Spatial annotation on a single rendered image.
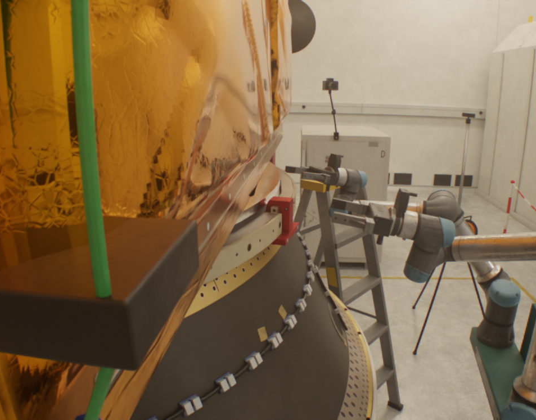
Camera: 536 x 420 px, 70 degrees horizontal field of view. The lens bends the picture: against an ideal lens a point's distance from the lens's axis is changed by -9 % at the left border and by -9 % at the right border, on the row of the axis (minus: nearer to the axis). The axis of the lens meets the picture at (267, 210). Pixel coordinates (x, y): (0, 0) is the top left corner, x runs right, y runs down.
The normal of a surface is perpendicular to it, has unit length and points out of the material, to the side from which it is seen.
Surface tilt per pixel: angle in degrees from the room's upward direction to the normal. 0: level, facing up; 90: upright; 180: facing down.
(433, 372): 0
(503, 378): 0
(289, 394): 62
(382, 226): 90
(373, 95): 90
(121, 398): 90
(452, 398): 0
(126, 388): 90
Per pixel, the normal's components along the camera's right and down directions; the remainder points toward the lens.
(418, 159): -0.07, 0.29
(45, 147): 0.71, 0.22
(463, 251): -0.77, 0.11
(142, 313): 0.99, 0.03
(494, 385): 0.00, -0.96
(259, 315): 0.78, -0.33
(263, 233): 0.90, 0.12
